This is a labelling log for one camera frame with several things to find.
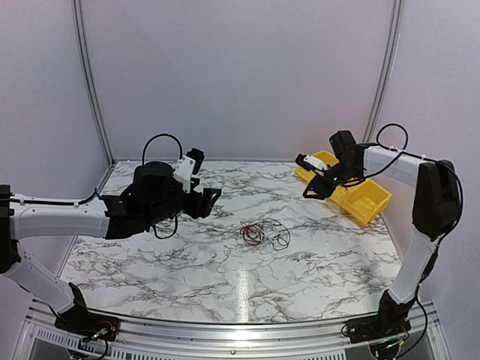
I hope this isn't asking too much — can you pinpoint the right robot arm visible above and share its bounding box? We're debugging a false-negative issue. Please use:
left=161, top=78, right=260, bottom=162
left=295, top=130, right=464, bottom=336

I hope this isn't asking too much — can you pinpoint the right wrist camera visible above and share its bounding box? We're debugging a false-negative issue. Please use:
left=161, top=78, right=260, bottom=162
left=295, top=154, right=329, bottom=176

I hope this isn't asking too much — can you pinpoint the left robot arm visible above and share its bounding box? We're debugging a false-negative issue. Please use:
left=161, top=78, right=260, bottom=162
left=1, top=148, right=222, bottom=334

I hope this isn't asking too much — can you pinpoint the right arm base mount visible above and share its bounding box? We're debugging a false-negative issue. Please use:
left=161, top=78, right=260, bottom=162
left=340, top=315, right=411, bottom=359

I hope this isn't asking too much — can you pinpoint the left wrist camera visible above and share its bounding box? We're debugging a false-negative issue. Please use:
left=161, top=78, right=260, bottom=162
left=173, top=148, right=205, bottom=194

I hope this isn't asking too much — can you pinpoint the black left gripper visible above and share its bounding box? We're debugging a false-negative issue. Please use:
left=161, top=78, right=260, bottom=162
left=145, top=187, right=222, bottom=227

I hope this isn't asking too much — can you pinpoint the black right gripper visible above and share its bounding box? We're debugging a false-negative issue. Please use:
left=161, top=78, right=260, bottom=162
left=303, top=160, right=362, bottom=200

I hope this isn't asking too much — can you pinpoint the cable bundle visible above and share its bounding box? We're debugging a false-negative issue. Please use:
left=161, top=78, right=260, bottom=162
left=238, top=218, right=292, bottom=256

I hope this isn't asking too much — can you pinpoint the left aluminium corner post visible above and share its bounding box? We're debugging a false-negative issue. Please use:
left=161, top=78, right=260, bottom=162
left=71, top=0, right=116, bottom=167

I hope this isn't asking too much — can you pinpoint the yellow three-compartment bin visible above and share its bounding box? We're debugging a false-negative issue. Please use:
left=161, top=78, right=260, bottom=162
left=295, top=150, right=392, bottom=226

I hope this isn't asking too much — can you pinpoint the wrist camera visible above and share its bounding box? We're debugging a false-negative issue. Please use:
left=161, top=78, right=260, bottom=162
left=173, top=148, right=205, bottom=194
left=295, top=154, right=329, bottom=176

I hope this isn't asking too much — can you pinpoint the aluminium front rail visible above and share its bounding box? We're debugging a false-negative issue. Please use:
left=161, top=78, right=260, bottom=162
left=11, top=300, right=452, bottom=359

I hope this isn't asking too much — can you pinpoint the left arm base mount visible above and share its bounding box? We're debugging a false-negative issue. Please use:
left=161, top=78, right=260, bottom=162
left=52, top=309, right=120, bottom=359

